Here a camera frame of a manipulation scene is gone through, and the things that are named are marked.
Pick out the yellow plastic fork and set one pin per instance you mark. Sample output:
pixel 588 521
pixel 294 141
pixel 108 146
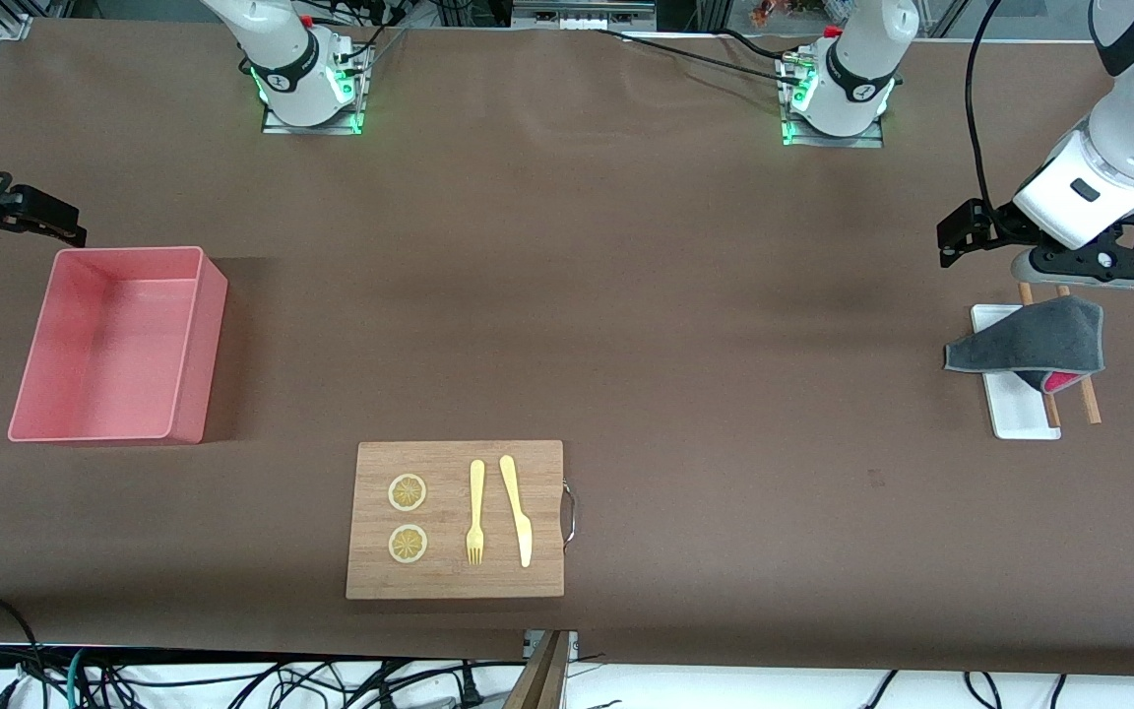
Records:
pixel 476 492

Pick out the dark grey cloth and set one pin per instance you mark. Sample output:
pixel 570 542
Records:
pixel 1030 340

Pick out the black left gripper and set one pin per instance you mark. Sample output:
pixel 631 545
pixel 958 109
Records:
pixel 998 225

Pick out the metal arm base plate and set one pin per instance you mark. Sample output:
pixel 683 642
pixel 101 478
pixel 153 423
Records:
pixel 872 141
pixel 277 126

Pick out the lemon slice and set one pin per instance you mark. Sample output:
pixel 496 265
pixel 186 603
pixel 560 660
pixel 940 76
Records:
pixel 407 492
pixel 408 544

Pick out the white rectangular tray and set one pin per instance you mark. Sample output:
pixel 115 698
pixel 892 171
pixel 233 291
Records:
pixel 1015 414

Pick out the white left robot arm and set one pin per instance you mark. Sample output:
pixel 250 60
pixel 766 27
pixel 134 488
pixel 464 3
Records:
pixel 1128 148

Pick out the aluminium frame corner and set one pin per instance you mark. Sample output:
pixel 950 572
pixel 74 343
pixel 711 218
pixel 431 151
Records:
pixel 14 22

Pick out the pink plastic bin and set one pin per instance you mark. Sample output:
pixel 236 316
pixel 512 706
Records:
pixel 114 345

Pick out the small metal bracket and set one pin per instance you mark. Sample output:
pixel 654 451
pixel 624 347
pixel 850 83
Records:
pixel 572 642

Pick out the grey equipment box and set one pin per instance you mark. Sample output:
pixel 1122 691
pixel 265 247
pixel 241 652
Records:
pixel 582 12

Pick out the black power plug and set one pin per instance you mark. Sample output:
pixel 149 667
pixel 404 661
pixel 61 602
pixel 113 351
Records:
pixel 471 689

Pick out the wooden cutting board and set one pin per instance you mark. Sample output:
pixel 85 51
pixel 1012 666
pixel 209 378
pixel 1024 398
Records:
pixel 449 581

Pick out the yellow plastic knife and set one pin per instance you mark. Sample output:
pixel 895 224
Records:
pixel 518 512

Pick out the wooden plank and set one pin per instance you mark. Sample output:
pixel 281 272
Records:
pixel 542 679

